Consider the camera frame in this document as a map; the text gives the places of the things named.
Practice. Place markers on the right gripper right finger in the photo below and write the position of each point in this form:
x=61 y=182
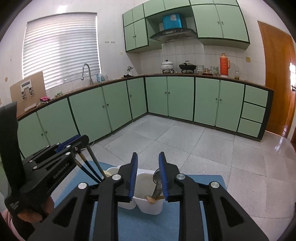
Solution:
x=206 y=211

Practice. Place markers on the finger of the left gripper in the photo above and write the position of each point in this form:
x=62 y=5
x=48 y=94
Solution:
x=62 y=145

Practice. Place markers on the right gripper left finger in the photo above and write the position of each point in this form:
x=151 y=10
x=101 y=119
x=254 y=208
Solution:
x=91 y=210

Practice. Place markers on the black chopstick silver band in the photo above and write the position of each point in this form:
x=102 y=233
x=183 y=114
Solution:
x=91 y=166
x=86 y=171

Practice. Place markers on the grey chopstick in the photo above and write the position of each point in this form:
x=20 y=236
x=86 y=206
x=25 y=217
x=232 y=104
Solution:
x=95 y=161

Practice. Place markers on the green lower kitchen cabinets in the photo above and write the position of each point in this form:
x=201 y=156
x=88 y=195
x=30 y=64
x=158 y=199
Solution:
x=228 y=105

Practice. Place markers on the green kitchen cabinets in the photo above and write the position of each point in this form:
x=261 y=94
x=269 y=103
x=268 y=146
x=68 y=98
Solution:
x=218 y=23
x=228 y=105

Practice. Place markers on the green upper kitchen cabinets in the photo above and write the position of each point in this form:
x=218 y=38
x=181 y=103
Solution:
x=218 y=23

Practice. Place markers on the person left hand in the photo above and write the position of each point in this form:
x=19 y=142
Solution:
x=33 y=217

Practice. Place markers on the brown cardboard box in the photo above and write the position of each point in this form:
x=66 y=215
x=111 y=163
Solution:
x=28 y=92

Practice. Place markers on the blue table mat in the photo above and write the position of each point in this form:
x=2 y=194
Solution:
x=132 y=223

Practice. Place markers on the metal spoon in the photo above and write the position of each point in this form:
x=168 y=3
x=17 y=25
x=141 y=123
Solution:
x=158 y=184

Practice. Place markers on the white double utensil holder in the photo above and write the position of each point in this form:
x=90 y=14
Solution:
x=144 y=187

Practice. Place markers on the small kettle on counter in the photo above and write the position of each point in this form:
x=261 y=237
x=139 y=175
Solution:
x=128 y=72

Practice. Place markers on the white window blinds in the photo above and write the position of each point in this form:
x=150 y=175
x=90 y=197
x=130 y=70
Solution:
x=63 y=46

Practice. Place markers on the white cooking pot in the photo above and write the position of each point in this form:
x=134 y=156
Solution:
x=167 y=67

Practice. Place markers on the black wok with lid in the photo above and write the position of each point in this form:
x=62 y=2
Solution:
x=187 y=67

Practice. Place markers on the orange thermos flask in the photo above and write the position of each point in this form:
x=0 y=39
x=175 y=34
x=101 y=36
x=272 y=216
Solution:
x=224 y=65

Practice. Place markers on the black range hood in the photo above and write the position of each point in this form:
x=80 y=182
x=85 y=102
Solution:
x=174 y=35

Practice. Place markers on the blue box above hood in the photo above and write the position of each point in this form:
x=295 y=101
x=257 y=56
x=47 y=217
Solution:
x=172 y=21

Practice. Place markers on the brown wooden door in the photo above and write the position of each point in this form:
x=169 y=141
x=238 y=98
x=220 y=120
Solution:
x=279 y=55

